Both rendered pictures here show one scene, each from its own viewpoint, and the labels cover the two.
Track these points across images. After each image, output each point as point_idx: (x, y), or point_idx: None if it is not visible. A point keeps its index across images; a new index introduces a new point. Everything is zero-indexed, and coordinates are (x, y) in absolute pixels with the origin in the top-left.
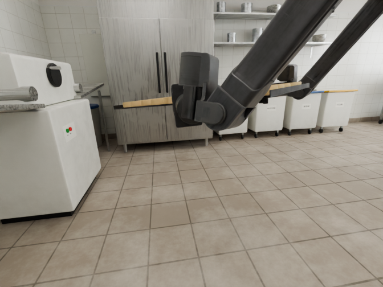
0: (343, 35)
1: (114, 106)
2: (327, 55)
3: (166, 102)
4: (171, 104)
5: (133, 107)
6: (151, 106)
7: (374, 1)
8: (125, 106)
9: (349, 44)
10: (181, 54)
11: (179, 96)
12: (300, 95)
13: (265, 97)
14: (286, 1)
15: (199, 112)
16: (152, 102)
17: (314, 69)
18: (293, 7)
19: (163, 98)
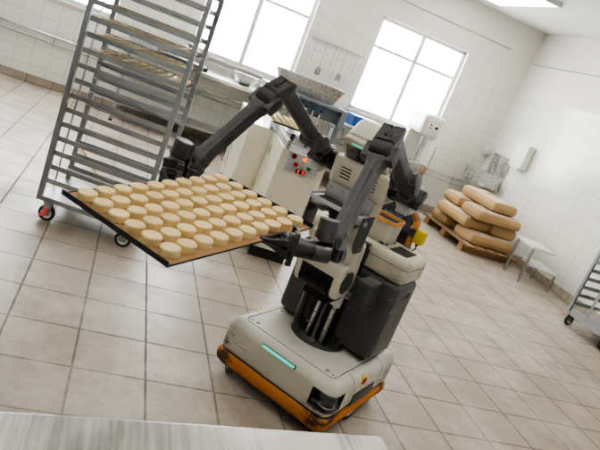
0: (237, 129)
1: (168, 262)
2: (222, 142)
3: (240, 239)
4: (256, 243)
5: (206, 256)
6: (234, 249)
7: (258, 112)
8: (178, 257)
9: (237, 137)
10: (334, 222)
11: (302, 242)
12: None
13: (311, 229)
14: (360, 202)
15: (338, 256)
16: (224, 242)
17: (211, 153)
18: (361, 204)
19: (237, 236)
